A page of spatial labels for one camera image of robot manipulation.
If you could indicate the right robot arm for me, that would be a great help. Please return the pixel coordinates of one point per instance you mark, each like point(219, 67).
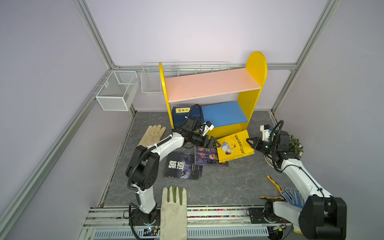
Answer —
point(315, 211)

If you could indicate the beige cloth glove on table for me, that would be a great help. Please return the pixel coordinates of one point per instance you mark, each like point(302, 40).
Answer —
point(152, 135)

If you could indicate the purple portrait cover book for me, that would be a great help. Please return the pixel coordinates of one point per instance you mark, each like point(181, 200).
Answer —
point(208, 157)

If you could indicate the white green work glove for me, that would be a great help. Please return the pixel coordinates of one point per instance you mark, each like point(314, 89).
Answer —
point(174, 214)

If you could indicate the yellow cartoon book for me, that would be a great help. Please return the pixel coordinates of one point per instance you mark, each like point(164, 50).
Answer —
point(234, 147)

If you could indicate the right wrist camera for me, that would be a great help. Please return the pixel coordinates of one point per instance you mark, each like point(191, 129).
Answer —
point(266, 132)

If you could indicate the potted green plant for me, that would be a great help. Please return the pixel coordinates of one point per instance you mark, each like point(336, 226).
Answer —
point(294, 145)

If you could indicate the white mesh box basket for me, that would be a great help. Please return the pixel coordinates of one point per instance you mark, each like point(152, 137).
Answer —
point(118, 91)

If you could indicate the dark book under yellow book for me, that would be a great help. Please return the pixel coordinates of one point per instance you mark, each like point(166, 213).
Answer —
point(182, 165)

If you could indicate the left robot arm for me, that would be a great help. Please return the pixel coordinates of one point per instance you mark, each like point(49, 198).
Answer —
point(143, 168)

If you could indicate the blue dotted work glove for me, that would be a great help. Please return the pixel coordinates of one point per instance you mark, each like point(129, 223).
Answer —
point(293, 207)

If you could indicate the yellow wooden bookshelf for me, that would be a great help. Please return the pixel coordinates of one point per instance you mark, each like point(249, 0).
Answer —
point(227, 118)

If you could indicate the white wire wall basket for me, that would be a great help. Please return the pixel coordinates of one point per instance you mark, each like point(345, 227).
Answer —
point(151, 78)

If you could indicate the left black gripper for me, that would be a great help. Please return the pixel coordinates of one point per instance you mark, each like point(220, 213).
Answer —
point(211, 144)

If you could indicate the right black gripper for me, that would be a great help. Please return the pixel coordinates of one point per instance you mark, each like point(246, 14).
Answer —
point(257, 141)

